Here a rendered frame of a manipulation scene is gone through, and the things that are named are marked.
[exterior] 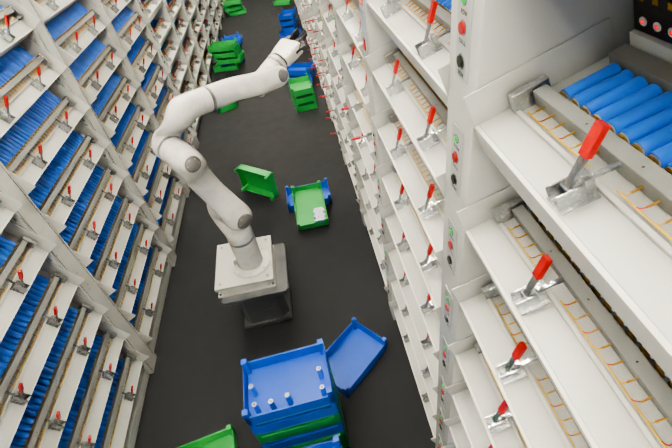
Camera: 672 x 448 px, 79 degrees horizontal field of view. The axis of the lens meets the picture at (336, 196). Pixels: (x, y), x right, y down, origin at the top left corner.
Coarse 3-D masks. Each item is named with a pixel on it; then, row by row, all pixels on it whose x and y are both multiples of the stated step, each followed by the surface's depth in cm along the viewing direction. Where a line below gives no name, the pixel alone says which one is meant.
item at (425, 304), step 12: (384, 216) 160; (396, 216) 158; (396, 228) 154; (396, 240) 150; (408, 252) 144; (408, 264) 140; (408, 276) 137; (420, 276) 135; (420, 288) 132; (420, 300) 129; (420, 312) 126; (432, 312) 124; (432, 324) 122; (432, 336) 119
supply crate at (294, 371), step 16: (288, 352) 150; (304, 352) 152; (320, 352) 151; (256, 368) 152; (272, 368) 151; (288, 368) 150; (304, 368) 149; (256, 384) 147; (272, 384) 146; (288, 384) 146; (304, 384) 145; (320, 384) 144; (256, 400) 143; (304, 400) 140; (320, 400) 136; (256, 416) 134; (272, 416) 136
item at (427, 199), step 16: (384, 112) 132; (384, 128) 134; (400, 128) 116; (384, 144) 128; (400, 144) 120; (400, 160) 119; (416, 160) 115; (400, 176) 114; (416, 176) 111; (416, 192) 107; (432, 192) 96; (416, 208) 103; (432, 208) 98; (432, 224) 97; (432, 240) 94
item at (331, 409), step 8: (328, 360) 159; (336, 400) 147; (320, 408) 145; (328, 408) 140; (336, 408) 142; (288, 416) 145; (296, 416) 140; (304, 416) 140; (312, 416) 142; (320, 416) 143; (264, 424) 139; (272, 424) 139; (280, 424) 141; (288, 424) 142; (256, 432) 141; (264, 432) 142
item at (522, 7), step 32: (480, 0) 47; (512, 0) 46; (544, 0) 47; (576, 0) 47; (608, 0) 48; (480, 32) 48; (512, 32) 49; (544, 32) 49; (576, 32) 50; (480, 64) 50; (512, 64) 51; (448, 96) 63; (448, 128) 66; (448, 160) 69; (480, 160) 60; (448, 192) 73; (480, 192) 64; (448, 288) 87; (448, 384) 107; (448, 416) 116
